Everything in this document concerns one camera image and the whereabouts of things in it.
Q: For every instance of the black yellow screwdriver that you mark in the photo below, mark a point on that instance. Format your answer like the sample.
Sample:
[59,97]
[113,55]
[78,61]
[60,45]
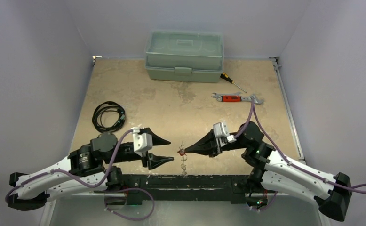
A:
[225,77]

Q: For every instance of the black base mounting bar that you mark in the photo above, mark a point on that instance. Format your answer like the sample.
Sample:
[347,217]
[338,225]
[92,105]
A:
[235,189]

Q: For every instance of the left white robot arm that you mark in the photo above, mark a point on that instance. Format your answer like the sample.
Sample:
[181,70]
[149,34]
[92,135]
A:
[89,168]

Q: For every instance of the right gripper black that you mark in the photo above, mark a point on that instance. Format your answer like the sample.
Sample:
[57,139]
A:
[218,147]

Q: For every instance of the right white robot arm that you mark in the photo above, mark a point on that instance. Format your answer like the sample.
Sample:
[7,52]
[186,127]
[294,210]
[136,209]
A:
[275,172]

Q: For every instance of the red handled adjustable wrench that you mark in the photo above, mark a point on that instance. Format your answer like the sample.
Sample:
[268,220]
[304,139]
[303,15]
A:
[234,98]

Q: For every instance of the silver metal key holder plate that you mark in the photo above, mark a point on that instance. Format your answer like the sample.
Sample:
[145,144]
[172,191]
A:
[183,156]

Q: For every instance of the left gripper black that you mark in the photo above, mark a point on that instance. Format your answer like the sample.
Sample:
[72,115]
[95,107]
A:
[155,160]

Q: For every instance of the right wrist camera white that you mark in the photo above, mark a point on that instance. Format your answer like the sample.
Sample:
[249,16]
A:
[222,135]

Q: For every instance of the silver open-end wrench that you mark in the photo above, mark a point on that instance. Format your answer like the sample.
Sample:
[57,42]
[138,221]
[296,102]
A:
[226,94]

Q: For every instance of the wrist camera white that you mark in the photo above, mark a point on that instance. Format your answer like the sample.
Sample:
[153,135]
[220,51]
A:
[142,140]
[222,135]

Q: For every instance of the green plastic toolbox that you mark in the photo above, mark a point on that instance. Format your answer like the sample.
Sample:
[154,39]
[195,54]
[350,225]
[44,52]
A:
[184,56]

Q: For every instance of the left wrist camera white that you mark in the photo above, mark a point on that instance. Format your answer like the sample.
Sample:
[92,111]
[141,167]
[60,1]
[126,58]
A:
[142,140]

